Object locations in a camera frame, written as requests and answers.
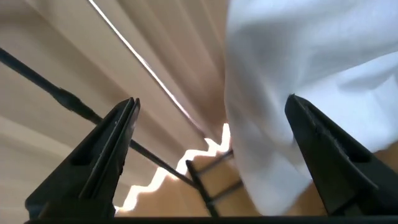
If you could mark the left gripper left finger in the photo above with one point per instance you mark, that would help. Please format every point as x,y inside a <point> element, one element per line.
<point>93,186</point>

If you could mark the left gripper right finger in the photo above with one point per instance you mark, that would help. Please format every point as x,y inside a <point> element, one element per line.
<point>351,186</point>

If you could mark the pale grey shorts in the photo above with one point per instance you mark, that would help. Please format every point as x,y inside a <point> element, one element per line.
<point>280,62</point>

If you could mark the black clothes rack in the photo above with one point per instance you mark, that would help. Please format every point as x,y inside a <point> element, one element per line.
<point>68,101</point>

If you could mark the beige curtain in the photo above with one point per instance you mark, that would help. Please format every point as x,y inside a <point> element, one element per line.
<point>46,140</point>

